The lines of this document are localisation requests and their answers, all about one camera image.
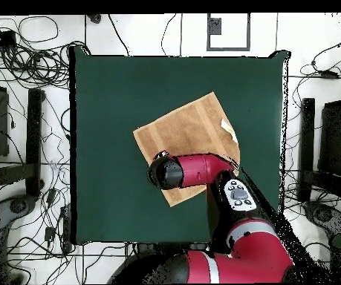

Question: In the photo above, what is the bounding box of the tan terry towel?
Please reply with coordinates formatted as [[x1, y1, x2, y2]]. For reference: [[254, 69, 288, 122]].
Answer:
[[132, 91, 241, 208]]

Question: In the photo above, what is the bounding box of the dark green table cloth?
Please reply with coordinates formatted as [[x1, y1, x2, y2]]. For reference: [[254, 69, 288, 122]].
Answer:
[[68, 45, 291, 246]]

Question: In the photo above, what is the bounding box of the black power strip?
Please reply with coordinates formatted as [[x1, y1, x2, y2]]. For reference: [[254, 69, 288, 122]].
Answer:
[[59, 205, 72, 254]]

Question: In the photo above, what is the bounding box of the small grey square plate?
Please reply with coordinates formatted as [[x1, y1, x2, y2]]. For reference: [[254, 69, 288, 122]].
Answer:
[[210, 17, 222, 36]]

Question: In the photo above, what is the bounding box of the thin black cable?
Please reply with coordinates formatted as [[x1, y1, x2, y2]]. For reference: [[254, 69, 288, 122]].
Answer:
[[107, 13, 130, 57], [160, 13, 178, 57], [299, 35, 341, 79]]

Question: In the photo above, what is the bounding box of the grey square frame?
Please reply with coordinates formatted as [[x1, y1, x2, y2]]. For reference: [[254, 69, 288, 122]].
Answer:
[[206, 13, 252, 52]]

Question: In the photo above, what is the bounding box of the black stand frame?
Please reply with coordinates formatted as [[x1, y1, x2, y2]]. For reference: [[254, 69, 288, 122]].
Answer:
[[296, 96, 341, 203], [0, 82, 45, 199]]

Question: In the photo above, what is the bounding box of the tangled black cable bundle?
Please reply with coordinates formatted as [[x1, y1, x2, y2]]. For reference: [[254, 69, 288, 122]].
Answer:
[[0, 40, 91, 90]]

